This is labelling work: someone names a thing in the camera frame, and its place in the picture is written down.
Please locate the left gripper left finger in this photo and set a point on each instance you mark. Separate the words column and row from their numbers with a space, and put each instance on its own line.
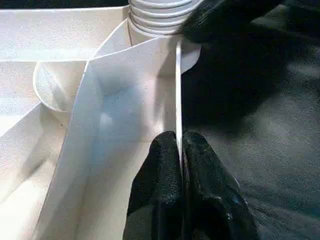
column 157, row 195

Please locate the black mat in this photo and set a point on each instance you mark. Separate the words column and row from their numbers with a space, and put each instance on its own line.
column 262, row 150

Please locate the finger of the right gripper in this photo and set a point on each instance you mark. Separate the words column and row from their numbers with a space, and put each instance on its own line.
column 220, row 17

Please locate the white plastic table leg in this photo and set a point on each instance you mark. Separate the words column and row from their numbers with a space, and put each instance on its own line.
column 155, row 15

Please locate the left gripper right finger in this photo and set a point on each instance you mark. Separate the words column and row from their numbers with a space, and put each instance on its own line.
column 212, row 200

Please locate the white plastic table top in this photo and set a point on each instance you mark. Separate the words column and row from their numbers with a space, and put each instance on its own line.
column 62, row 125

